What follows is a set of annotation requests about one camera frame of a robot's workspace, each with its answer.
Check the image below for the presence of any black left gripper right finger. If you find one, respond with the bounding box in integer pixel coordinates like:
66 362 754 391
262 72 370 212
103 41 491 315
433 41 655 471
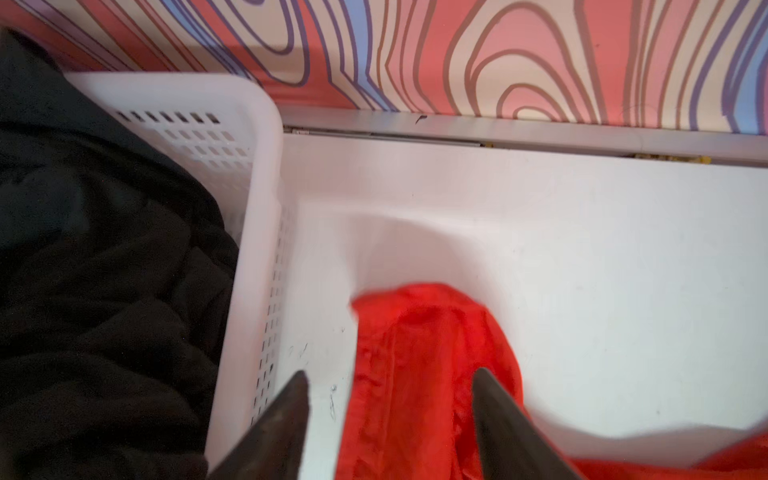
472 368 580 480

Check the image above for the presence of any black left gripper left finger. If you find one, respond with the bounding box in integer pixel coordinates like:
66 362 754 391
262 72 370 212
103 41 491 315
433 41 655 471
208 371 310 480

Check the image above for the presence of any red t-shirt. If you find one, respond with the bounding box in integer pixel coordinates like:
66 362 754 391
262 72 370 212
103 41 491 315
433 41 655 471
335 284 767 479

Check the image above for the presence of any black garment in basket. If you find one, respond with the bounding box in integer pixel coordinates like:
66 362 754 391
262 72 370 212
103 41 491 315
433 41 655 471
1 29 238 479

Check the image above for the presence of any white plastic laundry basket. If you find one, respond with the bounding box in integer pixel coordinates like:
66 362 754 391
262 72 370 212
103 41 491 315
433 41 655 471
68 73 292 467

